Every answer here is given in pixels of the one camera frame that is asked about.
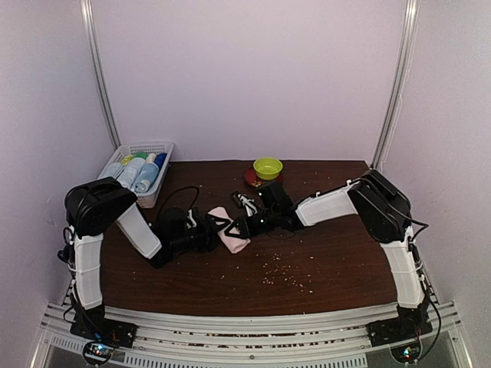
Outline white rolled towel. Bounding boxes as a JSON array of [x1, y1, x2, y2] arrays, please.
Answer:
[[146, 153, 157, 163]]

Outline pink towel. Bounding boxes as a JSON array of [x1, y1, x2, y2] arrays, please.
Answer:
[[208, 206, 251, 254]]

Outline white plastic basket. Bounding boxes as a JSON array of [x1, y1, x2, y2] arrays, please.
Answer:
[[98, 141, 174, 209]]

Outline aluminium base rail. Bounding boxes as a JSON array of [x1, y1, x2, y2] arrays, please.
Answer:
[[27, 297, 477, 367]]

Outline red floral plate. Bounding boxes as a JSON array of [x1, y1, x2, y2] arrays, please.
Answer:
[[243, 167, 284, 188]]

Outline green plastic bowl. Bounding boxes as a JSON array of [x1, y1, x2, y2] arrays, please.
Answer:
[[252, 157, 283, 180]]

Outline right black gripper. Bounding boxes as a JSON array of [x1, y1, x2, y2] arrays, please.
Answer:
[[225, 209, 278, 242]]

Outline blue polka dot towel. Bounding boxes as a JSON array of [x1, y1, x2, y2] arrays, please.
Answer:
[[133, 163, 160, 193]]

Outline yellow rolled towel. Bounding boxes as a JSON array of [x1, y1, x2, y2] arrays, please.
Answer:
[[120, 154, 133, 166]]

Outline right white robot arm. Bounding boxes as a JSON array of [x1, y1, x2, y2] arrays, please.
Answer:
[[224, 169, 432, 345]]

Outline right aluminium frame post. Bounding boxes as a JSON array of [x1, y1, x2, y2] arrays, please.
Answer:
[[371, 0, 420, 170]]

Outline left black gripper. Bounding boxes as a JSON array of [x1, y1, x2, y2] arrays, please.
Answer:
[[170, 214, 230, 254]]

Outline green rolled towel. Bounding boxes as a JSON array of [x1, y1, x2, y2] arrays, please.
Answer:
[[133, 151, 148, 159]]

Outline dark blue rolled towel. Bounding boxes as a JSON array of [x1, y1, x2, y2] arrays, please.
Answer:
[[153, 153, 167, 169]]

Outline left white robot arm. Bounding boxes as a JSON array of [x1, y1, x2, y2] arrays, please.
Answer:
[[58, 177, 231, 346]]

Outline light blue rolled towel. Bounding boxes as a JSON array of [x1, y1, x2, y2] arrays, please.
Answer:
[[99, 158, 145, 189]]

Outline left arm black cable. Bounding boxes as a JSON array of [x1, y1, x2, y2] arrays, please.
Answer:
[[153, 185, 201, 219]]

